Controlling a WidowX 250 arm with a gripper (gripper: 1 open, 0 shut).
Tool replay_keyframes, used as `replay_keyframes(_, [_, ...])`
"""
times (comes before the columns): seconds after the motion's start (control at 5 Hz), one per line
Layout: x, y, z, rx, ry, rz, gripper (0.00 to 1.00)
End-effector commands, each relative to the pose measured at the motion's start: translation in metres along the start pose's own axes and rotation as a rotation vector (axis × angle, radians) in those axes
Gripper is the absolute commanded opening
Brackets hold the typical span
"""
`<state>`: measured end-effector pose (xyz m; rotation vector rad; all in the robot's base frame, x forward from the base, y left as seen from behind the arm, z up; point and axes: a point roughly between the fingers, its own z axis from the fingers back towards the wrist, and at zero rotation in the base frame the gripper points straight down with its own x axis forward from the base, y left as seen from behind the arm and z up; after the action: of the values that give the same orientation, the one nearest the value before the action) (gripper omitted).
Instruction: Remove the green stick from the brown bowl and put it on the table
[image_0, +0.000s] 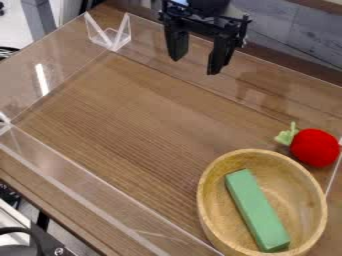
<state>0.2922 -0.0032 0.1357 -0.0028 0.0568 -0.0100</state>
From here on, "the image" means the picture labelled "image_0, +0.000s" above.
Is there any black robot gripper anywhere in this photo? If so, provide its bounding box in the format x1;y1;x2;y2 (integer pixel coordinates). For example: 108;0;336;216
158;0;251;75

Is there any light brown wooden bowl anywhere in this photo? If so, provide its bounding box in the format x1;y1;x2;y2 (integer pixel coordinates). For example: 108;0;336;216
196;149;327;256

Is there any green rectangular block stick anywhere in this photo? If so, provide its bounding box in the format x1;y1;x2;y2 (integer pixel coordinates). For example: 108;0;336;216
224;169;291;253

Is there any red plush tomato toy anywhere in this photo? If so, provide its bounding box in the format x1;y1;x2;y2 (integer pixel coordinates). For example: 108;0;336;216
273;122;340;168

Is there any clear acrylic enclosure wall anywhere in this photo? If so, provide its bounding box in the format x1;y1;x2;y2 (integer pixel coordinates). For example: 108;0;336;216
0;8;342;256

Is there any black clamp bracket with bolt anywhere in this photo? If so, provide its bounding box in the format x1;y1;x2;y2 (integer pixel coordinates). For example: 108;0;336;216
0;227;78;256

